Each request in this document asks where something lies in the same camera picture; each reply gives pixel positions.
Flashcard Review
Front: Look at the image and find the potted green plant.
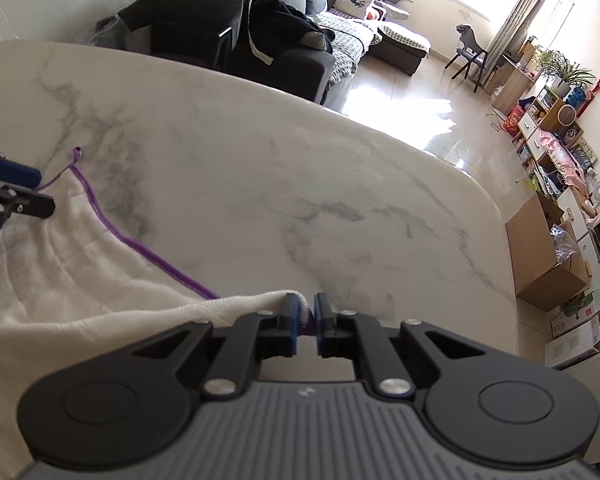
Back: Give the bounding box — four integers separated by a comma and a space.
532, 49, 596, 98

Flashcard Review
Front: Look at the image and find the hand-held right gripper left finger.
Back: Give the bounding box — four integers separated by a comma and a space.
127, 292, 301, 402

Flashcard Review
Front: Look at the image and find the round standing fan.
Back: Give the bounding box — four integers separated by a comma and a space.
555, 106, 579, 139

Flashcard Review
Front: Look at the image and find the white printed carton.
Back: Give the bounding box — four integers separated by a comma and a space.
545, 290, 600, 368

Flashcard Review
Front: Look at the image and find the grey curtain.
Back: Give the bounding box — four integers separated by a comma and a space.
485, 0, 556, 81

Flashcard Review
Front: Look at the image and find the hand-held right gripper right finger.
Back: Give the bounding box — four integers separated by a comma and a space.
314, 291, 486, 402

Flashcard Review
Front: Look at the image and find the wooden desk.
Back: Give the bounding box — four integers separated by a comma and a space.
490, 52, 537, 113

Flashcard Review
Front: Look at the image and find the white towel with purple edge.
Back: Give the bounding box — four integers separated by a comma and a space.
0, 147, 313, 466

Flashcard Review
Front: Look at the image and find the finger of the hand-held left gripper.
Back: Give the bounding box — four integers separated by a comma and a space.
0, 134, 42, 187
0, 182, 56, 221

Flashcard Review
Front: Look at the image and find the black jacket with white cord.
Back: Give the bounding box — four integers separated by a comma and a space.
240, 0, 337, 66

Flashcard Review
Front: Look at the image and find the patterned sofa blanket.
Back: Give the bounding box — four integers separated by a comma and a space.
310, 12, 382, 86

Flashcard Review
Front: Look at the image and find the clear plastic bag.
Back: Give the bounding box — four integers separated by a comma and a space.
75, 15, 131, 52

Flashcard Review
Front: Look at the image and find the dark wooden dining chair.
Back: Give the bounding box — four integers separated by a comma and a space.
450, 24, 492, 92

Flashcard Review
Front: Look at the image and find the brown cardboard box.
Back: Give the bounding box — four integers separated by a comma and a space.
505, 192, 594, 312

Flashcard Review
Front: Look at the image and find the white deer print pillow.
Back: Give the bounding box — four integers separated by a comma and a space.
337, 0, 379, 22

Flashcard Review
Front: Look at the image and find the wooden shelf unit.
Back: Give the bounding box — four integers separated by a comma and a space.
517, 85, 572, 161

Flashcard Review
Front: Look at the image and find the pink cloth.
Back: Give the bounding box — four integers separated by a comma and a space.
537, 130, 589, 186

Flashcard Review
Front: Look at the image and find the dark ottoman with patterned cover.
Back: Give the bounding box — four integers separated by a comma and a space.
370, 24, 430, 77

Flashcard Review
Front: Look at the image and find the grey sofa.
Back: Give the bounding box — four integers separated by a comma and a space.
115, 0, 431, 106

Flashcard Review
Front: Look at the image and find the red bag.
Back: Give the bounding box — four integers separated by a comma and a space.
502, 105, 529, 136

